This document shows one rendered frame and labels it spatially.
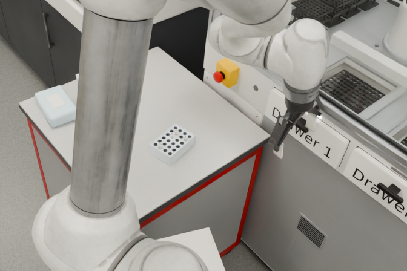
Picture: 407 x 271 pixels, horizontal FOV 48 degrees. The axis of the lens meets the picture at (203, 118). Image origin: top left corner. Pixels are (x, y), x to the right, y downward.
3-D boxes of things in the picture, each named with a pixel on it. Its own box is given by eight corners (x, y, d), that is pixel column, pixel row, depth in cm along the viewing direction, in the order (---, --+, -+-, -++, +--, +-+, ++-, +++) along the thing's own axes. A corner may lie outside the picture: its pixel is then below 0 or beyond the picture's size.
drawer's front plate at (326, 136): (335, 169, 136) (346, 143, 128) (264, 114, 151) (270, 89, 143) (338, 166, 137) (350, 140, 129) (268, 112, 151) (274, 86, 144)
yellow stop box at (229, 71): (226, 89, 155) (229, 72, 150) (212, 78, 159) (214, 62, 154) (237, 84, 158) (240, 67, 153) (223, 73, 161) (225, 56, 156)
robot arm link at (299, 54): (330, 68, 112) (280, 52, 117) (340, 17, 100) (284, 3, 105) (315, 98, 107) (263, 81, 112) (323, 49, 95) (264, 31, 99)
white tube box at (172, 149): (169, 166, 139) (170, 157, 137) (149, 152, 142) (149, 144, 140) (195, 143, 147) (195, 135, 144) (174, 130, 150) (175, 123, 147)
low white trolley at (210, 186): (131, 340, 174) (122, 228, 122) (51, 229, 206) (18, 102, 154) (240, 254, 204) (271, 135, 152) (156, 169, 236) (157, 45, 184)
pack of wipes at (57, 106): (80, 118, 151) (79, 109, 148) (52, 129, 146) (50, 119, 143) (62, 93, 159) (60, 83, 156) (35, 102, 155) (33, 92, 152)
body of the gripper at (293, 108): (300, 109, 113) (297, 132, 120) (323, 91, 116) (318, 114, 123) (277, 93, 116) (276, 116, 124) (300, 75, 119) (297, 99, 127)
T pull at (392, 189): (400, 205, 118) (402, 201, 117) (375, 186, 122) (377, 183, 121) (407, 198, 120) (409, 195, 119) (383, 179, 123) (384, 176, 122)
